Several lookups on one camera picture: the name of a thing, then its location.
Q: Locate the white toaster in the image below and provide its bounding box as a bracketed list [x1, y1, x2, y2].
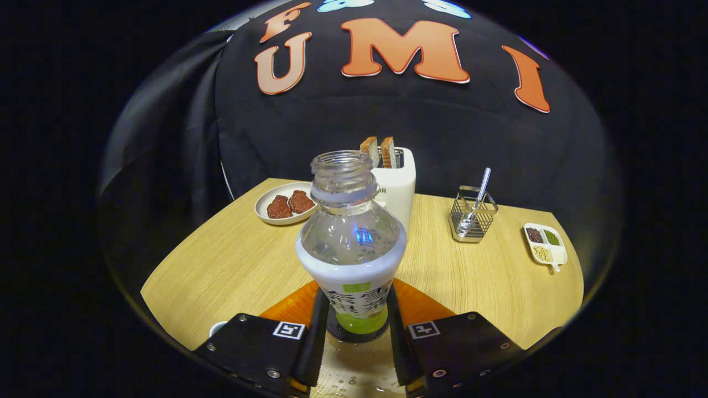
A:
[368, 146, 417, 233]

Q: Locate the clear plastic juice bottle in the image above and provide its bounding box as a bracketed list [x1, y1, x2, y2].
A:
[295, 150, 408, 335]

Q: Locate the metal wire utensil holder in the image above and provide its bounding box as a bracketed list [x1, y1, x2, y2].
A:
[450, 186, 498, 244]

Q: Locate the white round plate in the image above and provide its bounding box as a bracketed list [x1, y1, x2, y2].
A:
[254, 182, 317, 226]

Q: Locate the white divided dish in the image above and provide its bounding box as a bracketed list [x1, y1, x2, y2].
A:
[523, 223, 568, 273]

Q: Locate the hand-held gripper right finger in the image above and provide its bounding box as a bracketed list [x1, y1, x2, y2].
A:
[386, 278, 524, 397]

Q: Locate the wooden table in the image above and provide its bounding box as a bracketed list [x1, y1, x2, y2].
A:
[140, 177, 585, 398]

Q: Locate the red-brown meat piece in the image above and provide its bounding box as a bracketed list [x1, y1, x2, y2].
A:
[267, 195, 293, 219]
[289, 190, 315, 214]

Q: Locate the metal spoon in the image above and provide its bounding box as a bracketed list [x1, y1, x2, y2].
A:
[458, 167, 492, 235]

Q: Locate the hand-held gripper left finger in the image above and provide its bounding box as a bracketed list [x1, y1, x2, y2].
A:
[194, 279, 331, 398]

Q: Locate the black backdrop cloth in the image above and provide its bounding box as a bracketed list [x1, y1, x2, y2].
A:
[98, 0, 624, 288]

